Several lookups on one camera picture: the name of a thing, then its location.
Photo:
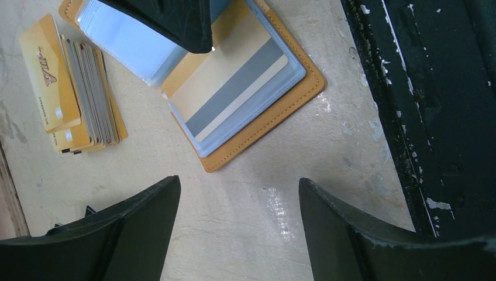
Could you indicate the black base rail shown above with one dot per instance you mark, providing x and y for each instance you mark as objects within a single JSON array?
[{"x": 430, "y": 66}]

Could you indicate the orange leather card holder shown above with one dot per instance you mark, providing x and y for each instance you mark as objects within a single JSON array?
[{"x": 152, "y": 57}]

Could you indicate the single gold credit card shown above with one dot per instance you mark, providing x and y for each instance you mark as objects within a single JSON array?
[{"x": 206, "y": 89}]

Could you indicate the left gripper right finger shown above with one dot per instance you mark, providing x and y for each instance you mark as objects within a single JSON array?
[{"x": 346, "y": 243}]

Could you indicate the plywood board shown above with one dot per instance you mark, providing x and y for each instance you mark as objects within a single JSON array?
[{"x": 13, "y": 221}]

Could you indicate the gold credit card stack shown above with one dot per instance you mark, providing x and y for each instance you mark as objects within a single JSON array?
[{"x": 74, "y": 97}]

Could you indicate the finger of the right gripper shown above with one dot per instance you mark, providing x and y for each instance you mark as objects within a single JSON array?
[{"x": 185, "y": 22}]

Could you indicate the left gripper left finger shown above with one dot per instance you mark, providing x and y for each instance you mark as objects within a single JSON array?
[{"x": 126, "y": 241}]

